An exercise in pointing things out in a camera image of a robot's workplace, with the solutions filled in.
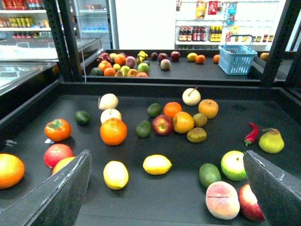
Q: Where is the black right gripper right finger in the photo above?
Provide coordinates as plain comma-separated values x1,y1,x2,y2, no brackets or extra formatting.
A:
243,150,301,226

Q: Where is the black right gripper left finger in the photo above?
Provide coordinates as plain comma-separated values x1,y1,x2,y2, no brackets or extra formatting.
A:
0,150,92,226

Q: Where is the yellow lemon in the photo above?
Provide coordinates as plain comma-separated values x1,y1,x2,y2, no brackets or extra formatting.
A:
143,154,172,175
103,161,129,190

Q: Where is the black shelf tray near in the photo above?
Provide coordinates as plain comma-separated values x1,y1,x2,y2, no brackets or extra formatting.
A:
0,81,301,226

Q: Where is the black shelf tray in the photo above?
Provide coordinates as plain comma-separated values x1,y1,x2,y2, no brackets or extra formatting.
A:
81,50,266,86
0,81,301,226

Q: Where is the pile of fruit far shelf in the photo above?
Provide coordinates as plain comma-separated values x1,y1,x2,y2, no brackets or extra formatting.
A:
90,51,150,77

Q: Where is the black shelf tray far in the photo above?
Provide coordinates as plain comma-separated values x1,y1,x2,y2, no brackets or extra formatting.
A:
81,50,266,86

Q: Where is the red apple front right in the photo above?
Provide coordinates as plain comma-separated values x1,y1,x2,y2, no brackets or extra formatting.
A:
238,184,265,222

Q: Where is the orange behind left finger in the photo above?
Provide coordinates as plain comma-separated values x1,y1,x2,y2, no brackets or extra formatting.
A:
52,156,75,175

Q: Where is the red apple left front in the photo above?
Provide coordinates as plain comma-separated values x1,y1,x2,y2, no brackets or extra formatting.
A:
44,144,73,169

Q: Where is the green yellow pear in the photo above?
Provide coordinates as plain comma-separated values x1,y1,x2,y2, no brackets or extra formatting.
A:
259,128,285,154

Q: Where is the orange at far left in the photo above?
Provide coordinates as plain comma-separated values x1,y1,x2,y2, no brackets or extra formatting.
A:
0,153,25,189

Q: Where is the bright green apple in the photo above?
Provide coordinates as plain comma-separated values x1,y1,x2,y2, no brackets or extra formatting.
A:
221,150,246,181

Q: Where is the pink peach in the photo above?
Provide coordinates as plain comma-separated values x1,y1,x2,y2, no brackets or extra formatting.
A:
206,181,240,220

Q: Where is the red chili pepper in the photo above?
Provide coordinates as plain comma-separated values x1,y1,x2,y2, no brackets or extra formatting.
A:
244,122,259,146

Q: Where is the green avocado front right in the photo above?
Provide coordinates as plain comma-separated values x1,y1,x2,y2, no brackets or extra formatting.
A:
199,163,222,188

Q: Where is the orange persimmon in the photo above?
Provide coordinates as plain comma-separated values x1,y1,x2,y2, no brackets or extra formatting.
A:
44,119,71,143

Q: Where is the dark green avocado left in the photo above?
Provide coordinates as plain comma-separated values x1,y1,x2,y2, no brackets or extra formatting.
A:
74,110,91,126

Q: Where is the large orange mandarin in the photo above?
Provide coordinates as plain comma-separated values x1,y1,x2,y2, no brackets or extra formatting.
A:
100,118,127,146

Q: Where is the brown kiwi lower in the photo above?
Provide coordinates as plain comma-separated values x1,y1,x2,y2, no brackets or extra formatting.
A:
186,127,207,143

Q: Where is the brown kiwi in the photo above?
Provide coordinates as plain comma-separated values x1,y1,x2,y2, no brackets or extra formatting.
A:
192,113,207,127
186,127,207,143

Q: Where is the brown kiwi upper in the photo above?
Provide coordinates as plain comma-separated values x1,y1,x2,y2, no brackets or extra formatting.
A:
192,113,207,127

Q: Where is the yellow orange apple back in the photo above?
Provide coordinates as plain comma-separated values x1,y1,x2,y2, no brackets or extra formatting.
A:
198,99,219,119

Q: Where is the yellow orange apple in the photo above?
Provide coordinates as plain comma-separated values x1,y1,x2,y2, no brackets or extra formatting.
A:
198,99,219,119
173,111,194,134

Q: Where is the white pear upper left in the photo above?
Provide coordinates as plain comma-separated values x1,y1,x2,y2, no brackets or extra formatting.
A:
98,93,119,110

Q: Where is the green lime lower centre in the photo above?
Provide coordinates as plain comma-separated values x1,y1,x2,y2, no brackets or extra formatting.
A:
136,121,152,138

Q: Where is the green lime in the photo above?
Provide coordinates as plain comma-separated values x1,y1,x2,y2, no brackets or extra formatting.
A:
147,103,162,118
136,121,152,138

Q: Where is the yellow orange apple centre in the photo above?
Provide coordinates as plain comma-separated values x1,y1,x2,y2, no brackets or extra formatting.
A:
173,111,194,134

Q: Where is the white pear with stem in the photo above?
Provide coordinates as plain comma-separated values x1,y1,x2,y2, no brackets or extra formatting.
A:
182,87,201,106

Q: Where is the red yellow apple centre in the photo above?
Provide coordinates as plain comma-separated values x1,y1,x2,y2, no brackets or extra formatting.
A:
152,115,174,136

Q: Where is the green lime upper centre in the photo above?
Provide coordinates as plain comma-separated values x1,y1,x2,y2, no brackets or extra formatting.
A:
147,103,162,118

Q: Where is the small orange tangerine centre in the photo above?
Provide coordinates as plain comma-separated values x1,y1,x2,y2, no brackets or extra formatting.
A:
163,102,182,119

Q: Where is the glass top freezer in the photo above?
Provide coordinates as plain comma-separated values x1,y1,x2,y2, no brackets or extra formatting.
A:
0,38,104,118

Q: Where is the small blue basket far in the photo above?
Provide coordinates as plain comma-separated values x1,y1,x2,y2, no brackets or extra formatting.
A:
218,34,257,76

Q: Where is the dark sauce bottles row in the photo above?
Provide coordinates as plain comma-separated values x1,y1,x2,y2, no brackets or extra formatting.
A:
177,25,223,42

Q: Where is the black shelf upright post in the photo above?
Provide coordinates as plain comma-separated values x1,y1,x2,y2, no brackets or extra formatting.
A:
44,0,82,82

